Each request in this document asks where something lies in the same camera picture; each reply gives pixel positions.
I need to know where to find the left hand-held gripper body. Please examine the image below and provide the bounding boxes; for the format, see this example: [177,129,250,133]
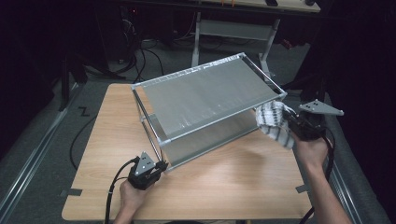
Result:
[127,151,163,191]

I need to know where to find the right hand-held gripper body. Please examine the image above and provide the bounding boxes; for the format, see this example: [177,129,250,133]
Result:
[289,98,345,142]

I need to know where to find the person's right hand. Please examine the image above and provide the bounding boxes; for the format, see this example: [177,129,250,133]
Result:
[292,133,331,172]

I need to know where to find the bundle of black cables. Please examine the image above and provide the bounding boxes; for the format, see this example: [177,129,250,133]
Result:
[120,38,165,82]

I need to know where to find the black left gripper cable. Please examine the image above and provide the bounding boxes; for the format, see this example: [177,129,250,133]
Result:
[104,156,139,224]

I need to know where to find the background desk with white legs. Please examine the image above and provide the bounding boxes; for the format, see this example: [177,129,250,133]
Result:
[191,0,321,83]

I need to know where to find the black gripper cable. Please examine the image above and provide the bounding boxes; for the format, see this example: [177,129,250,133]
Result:
[298,127,336,224]
[104,156,139,224]

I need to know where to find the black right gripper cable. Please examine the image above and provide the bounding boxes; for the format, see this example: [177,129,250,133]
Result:
[298,127,336,224]

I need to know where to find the dark computer tower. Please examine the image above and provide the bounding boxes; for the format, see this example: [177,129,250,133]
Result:
[120,6,141,63]

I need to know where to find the metal floor rail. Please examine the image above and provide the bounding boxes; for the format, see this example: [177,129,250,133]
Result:
[0,82,82,218]
[303,101,363,224]

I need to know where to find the black floor cable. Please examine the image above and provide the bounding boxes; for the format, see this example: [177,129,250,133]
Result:
[68,116,97,172]

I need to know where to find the black stand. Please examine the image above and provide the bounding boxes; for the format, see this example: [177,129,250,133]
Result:
[58,52,89,112]
[272,73,328,132]

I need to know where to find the white black-striped cloth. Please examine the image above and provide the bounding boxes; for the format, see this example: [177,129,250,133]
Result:
[255,100,297,150]

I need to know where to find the metal rack with grey shelves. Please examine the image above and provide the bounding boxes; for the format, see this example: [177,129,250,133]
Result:
[130,51,288,172]

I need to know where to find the person's left hand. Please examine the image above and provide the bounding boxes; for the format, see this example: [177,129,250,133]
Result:
[120,180,150,214]

